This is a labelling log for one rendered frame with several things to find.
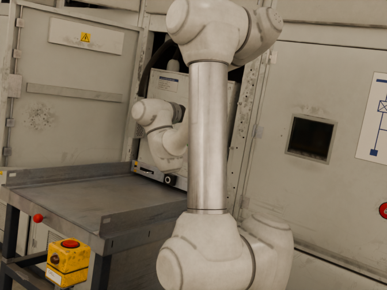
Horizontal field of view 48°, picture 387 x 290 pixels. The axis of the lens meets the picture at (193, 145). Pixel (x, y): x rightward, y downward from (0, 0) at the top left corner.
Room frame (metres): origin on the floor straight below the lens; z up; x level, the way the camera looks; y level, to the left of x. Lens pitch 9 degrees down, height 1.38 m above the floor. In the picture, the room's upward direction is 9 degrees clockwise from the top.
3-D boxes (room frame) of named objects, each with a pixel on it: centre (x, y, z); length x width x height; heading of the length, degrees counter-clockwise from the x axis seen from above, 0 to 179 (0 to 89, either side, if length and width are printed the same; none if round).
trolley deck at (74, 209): (1.74, 0.27, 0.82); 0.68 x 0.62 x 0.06; 144
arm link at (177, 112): (1.71, 0.11, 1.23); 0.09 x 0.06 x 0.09; 54
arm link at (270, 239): (1.14, -0.23, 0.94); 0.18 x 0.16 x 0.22; 126
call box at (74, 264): (1.08, 0.28, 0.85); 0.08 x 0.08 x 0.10; 54
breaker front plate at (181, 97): (2.01, 0.07, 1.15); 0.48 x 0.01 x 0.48; 54
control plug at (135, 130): (2.08, 0.28, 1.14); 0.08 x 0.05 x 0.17; 144
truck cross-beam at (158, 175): (2.02, 0.06, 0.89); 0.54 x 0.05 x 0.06; 54
